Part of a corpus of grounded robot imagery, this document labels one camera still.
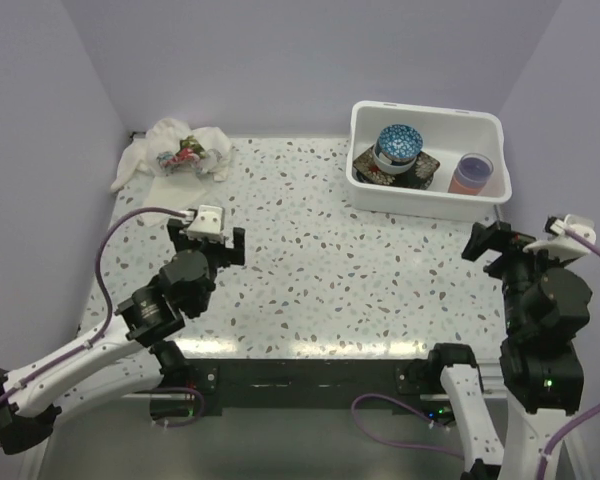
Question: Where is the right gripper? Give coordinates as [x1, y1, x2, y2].
[462, 217, 572, 332]

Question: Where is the orange plastic cup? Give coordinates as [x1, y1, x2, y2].
[448, 170, 489, 196]

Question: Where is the clear glass cup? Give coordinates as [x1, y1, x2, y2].
[449, 153, 494, 195]

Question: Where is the black floral square plate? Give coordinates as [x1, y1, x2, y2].
[353, 147, 440, 190]

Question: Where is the cream bowl blue pattern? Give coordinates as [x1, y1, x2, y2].
[372, 142, 417, 175]

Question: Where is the blue patterned small bowl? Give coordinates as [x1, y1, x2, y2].
[374, 124, 423, 164]

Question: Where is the purple plastic cup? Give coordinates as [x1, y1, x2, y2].
[456, 155, 493, 179]

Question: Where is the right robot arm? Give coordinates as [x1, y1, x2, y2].
[425, 214, 596, 479]

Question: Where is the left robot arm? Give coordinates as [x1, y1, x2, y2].
[0, 214, 245, 455]

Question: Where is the white plastic bin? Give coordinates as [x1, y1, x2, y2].
[345, 101, 512, 222]

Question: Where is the white floral cloth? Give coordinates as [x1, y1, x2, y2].
[110, 118, 233, 210]

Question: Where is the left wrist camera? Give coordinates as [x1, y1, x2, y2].
[185, 205, 225, 243]

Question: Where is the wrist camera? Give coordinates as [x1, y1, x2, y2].
[523, 214, 597, 262]
[185, 205, 225, 243]

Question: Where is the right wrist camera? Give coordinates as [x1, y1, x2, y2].
[523, 214, 597, 262]

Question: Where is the aluminium frame rail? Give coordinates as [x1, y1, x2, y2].
[479, 361, 507, 400]

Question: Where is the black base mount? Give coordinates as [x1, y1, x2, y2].
[159, 358, 455, 426]

